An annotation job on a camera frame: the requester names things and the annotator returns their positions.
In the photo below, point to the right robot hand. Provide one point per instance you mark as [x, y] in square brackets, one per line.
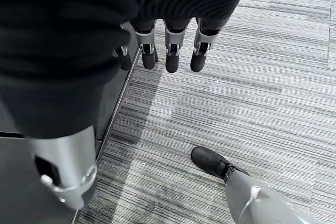
[78, 24]

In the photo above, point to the black cabinet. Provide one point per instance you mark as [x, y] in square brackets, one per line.
[31, 171]

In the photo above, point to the dark robot foot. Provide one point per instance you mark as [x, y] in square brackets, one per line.
[210, 161]

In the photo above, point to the silver robot leg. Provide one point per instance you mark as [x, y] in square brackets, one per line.
[260, 197]

